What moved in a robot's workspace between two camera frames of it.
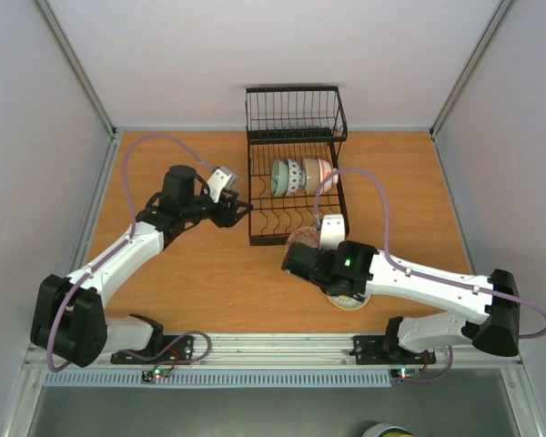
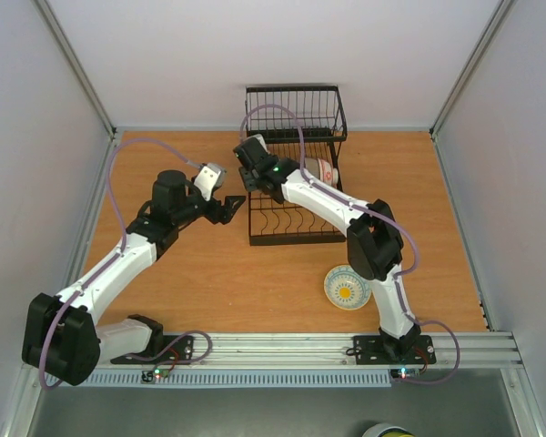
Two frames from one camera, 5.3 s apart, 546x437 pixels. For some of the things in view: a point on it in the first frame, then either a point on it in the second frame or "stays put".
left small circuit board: x=149 y=376 stays put
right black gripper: x=298 y=260 -> x=248 y=177
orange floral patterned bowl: x=325 y=169 stays put
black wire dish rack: x=294 y=136 stays put
